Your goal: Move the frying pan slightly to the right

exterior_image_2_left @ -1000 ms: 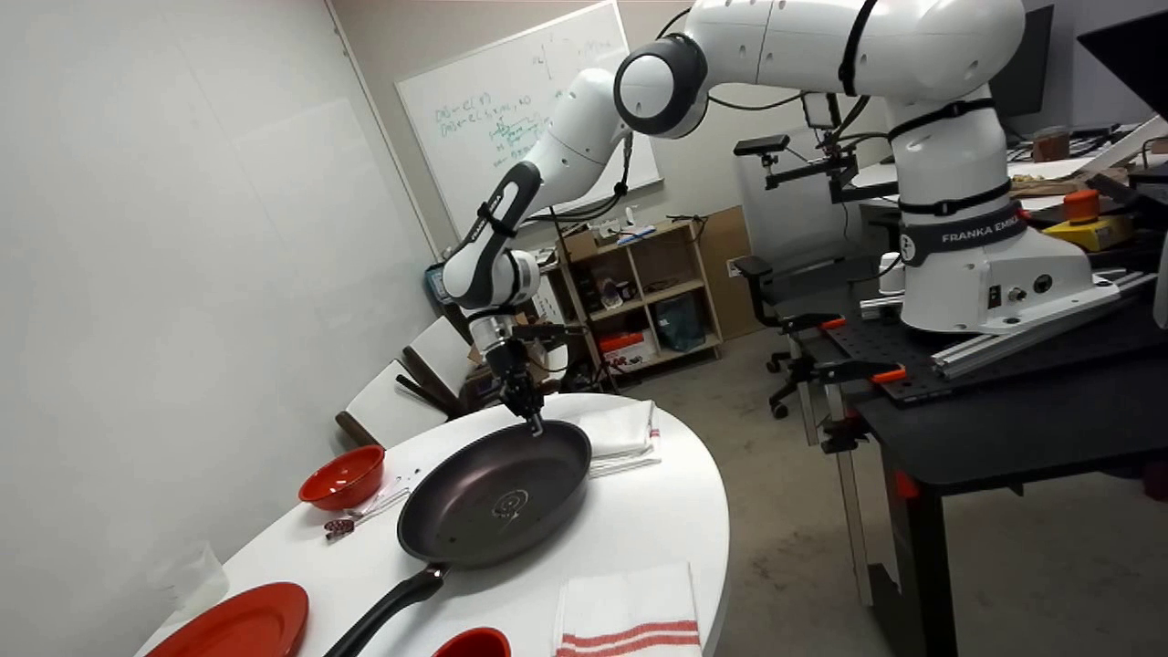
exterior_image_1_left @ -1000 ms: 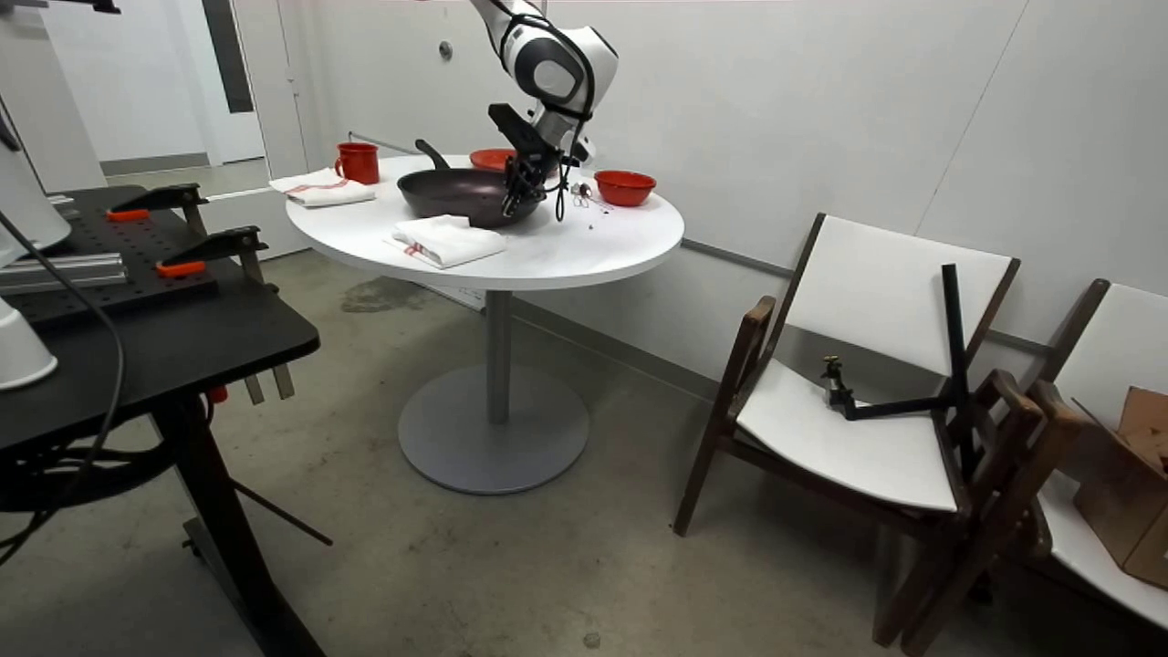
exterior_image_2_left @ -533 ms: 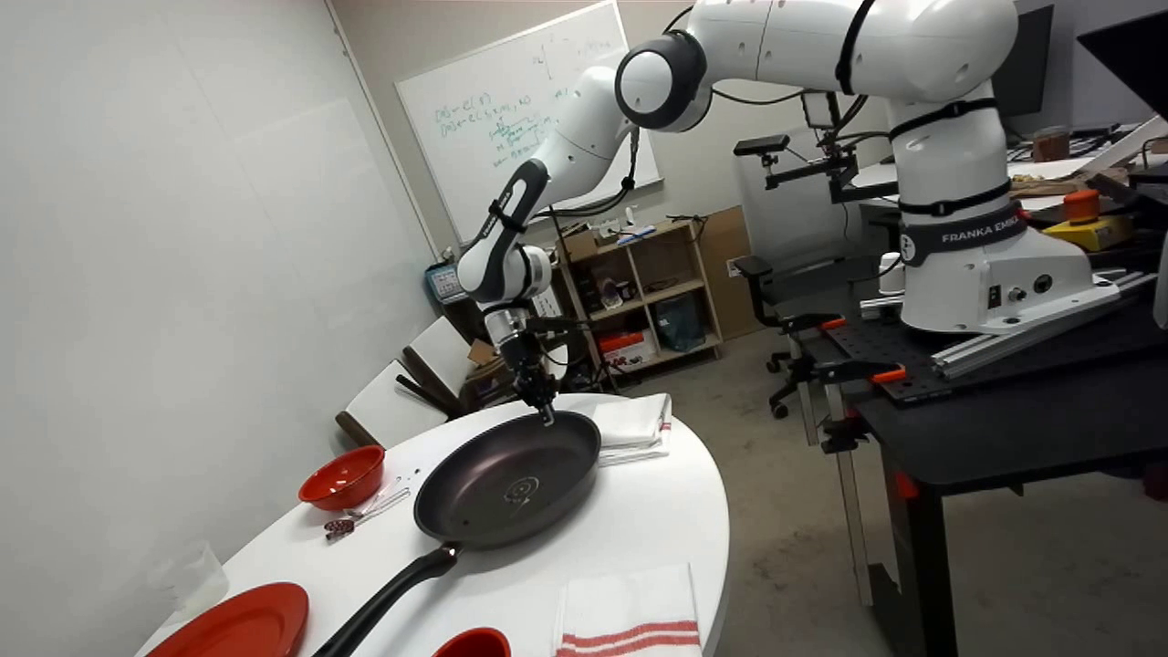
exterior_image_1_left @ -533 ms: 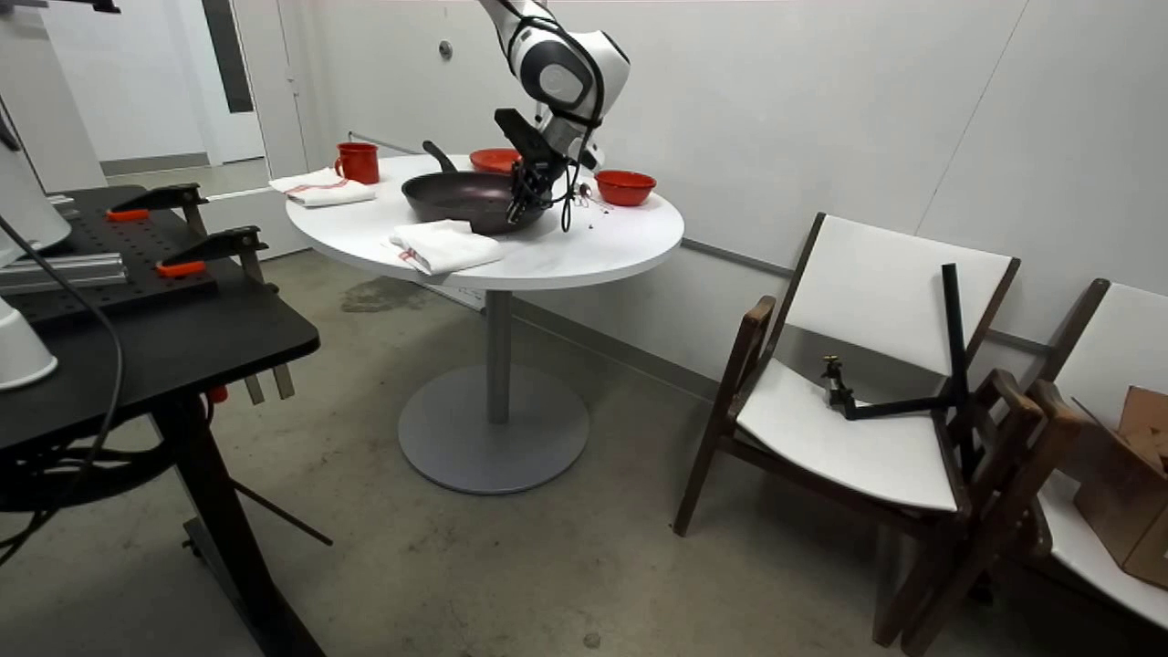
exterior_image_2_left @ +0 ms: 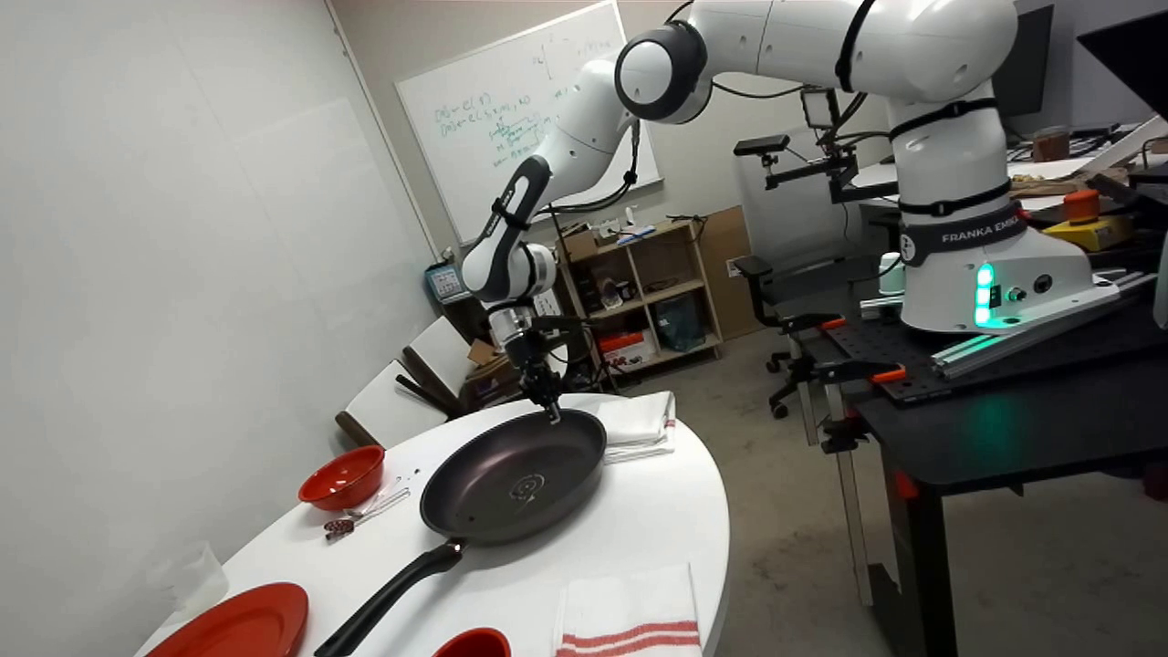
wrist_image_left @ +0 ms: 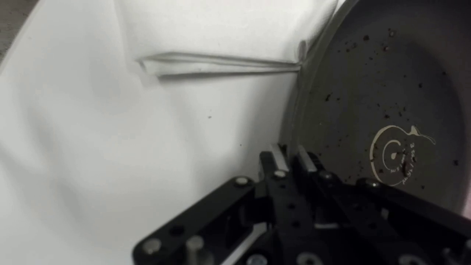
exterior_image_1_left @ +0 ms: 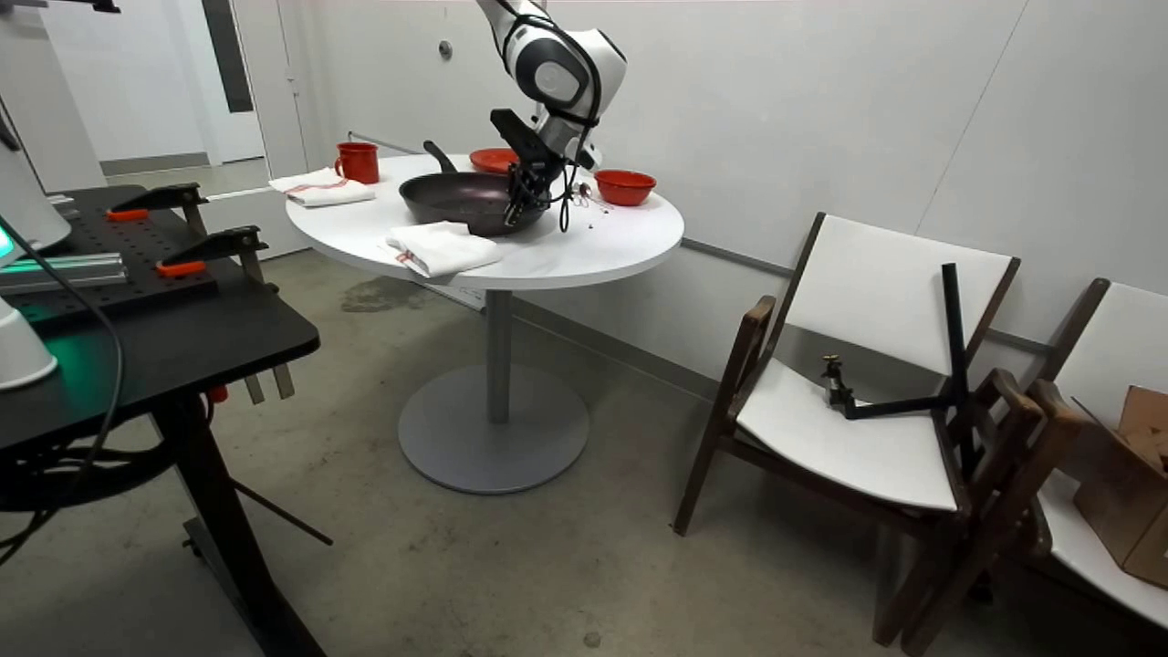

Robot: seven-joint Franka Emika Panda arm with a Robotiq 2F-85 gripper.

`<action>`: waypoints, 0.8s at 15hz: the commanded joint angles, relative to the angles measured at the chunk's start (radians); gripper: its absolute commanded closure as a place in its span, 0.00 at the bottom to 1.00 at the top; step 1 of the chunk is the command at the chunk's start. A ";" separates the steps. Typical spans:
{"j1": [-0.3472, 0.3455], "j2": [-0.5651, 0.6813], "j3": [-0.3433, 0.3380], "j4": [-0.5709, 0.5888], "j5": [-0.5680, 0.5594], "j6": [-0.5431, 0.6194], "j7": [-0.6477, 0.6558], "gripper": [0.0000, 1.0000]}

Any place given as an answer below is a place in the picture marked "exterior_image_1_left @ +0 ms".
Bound white cloth with red print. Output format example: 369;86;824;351
267;167;380;212

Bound red plate with black handle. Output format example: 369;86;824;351
468;148;524;178

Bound brown cardboard box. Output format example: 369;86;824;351
1034;385;1168;595

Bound black metal stand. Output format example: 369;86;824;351
818;258;991;481

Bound red mug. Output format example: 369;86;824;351
330;138;383;188

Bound red bowl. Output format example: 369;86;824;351
590;167;660;212

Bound round white pedestal table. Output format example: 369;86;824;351
279;151;691;502

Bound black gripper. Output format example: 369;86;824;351
503;134;584;236

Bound white folded cloth red stripes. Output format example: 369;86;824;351
383;218;503;286

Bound wooden chair with white cushions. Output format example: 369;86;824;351
670;210;1051;657

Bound small metal utensil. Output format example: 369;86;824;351
569;178;611;218

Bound black frying pan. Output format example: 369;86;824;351
397;138;557;240

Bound white rounded device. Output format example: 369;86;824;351
0;295;63;395

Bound black desk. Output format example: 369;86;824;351
0;178;337;657

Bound dark narrow door window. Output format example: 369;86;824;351
197;0;254;116

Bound wooden chair with cardboard box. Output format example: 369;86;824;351
899;274;1168;649

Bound black cable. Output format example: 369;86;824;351
0;193;136;567

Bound white tilted panel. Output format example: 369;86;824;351
0;104;71;266

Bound black clamp with orange handle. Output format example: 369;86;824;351
102;178;212;230
153;222;271;290

